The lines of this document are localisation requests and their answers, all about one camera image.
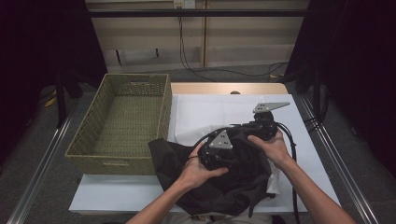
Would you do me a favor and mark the white mesh laundry bag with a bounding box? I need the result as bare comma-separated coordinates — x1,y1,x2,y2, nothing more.
173,123,282,196

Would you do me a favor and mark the dark cloth garment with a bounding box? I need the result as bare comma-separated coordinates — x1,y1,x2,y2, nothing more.
148,126,277,218

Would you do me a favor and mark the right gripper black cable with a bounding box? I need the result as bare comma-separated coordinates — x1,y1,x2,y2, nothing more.
276,121,303,224

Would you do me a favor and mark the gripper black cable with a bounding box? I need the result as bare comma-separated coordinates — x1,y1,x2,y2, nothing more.
276,121,303,224
187,126,232,161

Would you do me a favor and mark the black floor cable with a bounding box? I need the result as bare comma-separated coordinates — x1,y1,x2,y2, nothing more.
191,61,289,79

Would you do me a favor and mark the green woven basket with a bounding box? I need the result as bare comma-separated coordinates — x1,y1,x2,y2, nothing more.
64,73,174,176

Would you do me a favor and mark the person's right hand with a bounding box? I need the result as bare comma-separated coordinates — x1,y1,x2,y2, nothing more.
247,128,295,171

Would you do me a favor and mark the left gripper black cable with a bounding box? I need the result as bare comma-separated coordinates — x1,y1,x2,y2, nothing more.
187,126,232,161

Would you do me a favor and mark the black hanging cable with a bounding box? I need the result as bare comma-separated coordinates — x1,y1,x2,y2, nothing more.
177,8,217,83

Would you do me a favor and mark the black metal stand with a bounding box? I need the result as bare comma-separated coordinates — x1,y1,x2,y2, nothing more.
53,60,84,129

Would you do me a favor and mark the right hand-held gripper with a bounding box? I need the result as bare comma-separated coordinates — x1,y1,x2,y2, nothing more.
229,101,291,142

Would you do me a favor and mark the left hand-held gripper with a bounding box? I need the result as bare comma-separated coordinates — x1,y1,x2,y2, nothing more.
197,129,234,172

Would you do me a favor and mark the person's left hand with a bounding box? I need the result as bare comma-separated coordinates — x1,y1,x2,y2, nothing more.
178,142,230,189

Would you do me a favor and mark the white wall socket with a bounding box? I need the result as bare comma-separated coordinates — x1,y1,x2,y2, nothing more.
173,0,197,9

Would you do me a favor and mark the metal floor rail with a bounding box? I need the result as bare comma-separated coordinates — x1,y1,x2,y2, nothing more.
6,101,80,224
299,95,380,224

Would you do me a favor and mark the white table mat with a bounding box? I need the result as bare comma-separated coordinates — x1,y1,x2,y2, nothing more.
68,93,342,217

